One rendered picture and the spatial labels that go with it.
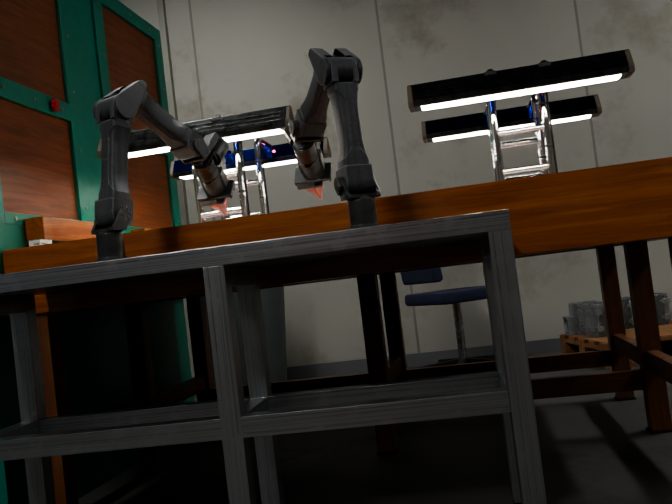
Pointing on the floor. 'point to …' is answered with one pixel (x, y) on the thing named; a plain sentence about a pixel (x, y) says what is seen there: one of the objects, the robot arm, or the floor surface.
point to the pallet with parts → (584, 333)
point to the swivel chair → (446, 304)
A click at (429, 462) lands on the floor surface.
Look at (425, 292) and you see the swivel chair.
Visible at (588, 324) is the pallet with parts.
